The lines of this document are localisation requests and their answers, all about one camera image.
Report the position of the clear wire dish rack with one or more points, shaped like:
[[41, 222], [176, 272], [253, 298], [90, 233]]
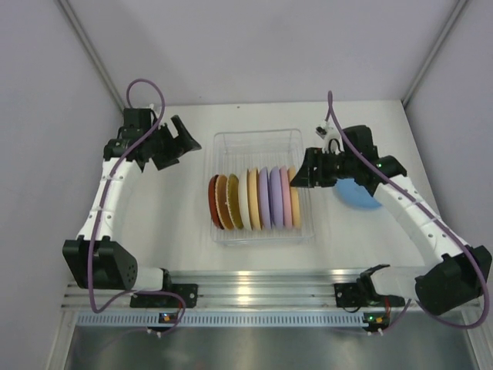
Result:
[[236, 152]]

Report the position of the orange brown plate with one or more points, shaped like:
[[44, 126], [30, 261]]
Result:
[[221, 203]]

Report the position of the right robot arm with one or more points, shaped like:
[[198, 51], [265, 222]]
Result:
[[453, 274]]

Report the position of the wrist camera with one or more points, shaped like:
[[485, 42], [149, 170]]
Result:
[[152, 108], [328, 132]]

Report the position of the tan yellow plate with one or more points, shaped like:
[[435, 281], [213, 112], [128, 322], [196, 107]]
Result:
[[295, 202]]

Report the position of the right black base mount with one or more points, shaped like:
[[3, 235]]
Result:
[[354, 296]]

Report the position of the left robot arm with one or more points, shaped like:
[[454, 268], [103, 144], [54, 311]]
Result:
[[97, 258]]

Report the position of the lavender plate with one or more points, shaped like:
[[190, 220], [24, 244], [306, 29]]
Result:
[[264, 198]]

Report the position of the blue plate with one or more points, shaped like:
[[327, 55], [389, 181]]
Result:
[[354, 195]]

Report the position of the pink plate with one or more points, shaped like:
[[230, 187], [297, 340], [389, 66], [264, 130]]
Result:
[[287, 209]]

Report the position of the aluminium mounting rail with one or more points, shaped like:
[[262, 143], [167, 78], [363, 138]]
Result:
[[265, 290]]

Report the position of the dark red plate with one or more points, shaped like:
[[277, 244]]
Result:
[[212, 202]]

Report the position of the olive gold plate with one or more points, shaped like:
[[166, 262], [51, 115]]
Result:
[[232, 201]]

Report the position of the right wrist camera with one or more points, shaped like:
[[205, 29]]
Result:
[[328, 132]]

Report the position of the light orange plate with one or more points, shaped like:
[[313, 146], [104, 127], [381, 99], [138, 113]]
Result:
[[254, 208]]

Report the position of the white plate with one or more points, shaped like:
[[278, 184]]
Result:
[[243, 200]]

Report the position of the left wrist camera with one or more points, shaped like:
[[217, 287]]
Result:
[[152, 108]]

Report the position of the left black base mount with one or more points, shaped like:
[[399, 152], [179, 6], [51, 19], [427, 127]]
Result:
[[188, 292]]

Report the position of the perforated metal cable tray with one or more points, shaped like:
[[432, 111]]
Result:
[[226, 319]]

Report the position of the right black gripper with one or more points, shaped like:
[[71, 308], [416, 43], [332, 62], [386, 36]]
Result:
[[309, 177]]

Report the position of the purple plate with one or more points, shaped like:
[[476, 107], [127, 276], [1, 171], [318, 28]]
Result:
[[276, 199]]

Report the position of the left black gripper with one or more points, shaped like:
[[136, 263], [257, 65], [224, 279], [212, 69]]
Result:
[[168, 144]]

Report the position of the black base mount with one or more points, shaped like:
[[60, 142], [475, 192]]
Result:
[[354, 296], [188, 292]]

